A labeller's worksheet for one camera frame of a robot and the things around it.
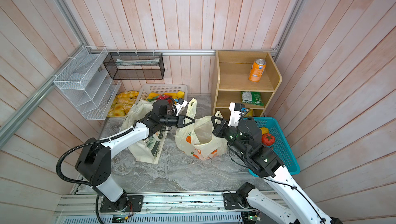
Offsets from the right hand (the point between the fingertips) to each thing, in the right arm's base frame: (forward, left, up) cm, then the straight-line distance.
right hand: (210, 117), depth 62 cm
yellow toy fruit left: (+42, +40, -30) cm, 65 cm away
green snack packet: (+27, -27, -16) cm, 41 cm away
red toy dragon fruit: (+37, +33, -26) cm, 56 cm away
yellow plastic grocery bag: (+1, +5, -21) cm, 22 cm away
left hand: (+6, +7, -14) cm, 17 cm away
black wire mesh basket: (+39, +43, -2) cm, 58 cm away
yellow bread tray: (+34, +60, -29) cm, 74 cm away
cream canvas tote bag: (-7, +29, -19) cm, 35 cm away
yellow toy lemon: (+43, +19, -30) cm, 56 cm away
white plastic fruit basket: (+45, +47, -28) cm, 70 cm away
